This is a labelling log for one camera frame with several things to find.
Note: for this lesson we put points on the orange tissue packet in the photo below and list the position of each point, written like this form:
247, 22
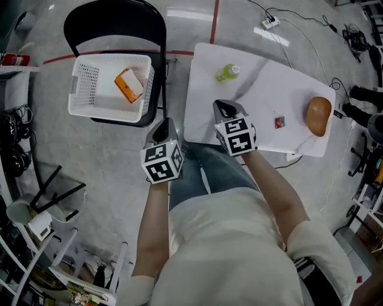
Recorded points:
128, 85

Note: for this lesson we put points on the black folding chair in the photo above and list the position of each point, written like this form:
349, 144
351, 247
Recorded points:
113, 21

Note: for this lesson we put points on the small white appliance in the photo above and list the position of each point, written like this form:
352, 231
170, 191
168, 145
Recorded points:
40, 225

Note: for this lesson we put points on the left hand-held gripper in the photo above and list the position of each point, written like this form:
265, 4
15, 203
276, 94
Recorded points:
161, 162

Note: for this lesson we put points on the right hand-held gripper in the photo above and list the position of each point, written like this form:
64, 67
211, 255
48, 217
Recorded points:
236, 137

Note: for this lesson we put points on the person's cream shirt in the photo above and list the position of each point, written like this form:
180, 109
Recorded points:
227, 257

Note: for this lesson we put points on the white marble table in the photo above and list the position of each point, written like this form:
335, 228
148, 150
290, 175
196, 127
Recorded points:
269, 89

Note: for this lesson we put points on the person's blue jeans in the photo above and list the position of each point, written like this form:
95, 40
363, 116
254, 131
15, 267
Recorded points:
221, 170

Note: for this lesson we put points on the red fire extinguisher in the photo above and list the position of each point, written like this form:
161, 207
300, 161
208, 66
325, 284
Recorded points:
15, 59

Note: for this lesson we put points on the small red packet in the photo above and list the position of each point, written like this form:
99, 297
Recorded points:
279, 122

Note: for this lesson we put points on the pile of black headsets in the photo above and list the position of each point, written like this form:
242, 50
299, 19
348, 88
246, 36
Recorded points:
13, 143

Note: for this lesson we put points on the white power strip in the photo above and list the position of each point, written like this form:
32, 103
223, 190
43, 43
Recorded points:
270, 22

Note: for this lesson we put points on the brown wooden bowl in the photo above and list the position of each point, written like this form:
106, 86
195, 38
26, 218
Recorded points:
318, 116

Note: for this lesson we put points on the black office chair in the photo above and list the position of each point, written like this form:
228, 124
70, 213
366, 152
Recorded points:
363, 155

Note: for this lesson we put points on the white perforated basket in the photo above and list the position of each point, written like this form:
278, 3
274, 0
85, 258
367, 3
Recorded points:
104, 104

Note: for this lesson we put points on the person's right forearm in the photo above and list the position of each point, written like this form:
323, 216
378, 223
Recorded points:
275, 194

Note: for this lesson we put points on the white adapter box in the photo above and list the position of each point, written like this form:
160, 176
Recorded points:
294, 156

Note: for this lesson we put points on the white metal shelf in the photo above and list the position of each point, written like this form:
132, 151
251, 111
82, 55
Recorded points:
15, 86

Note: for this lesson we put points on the overturned black-legged stool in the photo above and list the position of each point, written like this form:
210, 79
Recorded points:
48, 191

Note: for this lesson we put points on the white metal rack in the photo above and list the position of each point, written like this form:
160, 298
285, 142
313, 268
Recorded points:
68, 281

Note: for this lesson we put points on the person's left forearm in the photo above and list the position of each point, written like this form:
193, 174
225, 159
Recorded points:
151, 230

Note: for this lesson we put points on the green drink bottle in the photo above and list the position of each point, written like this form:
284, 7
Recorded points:
226, 74

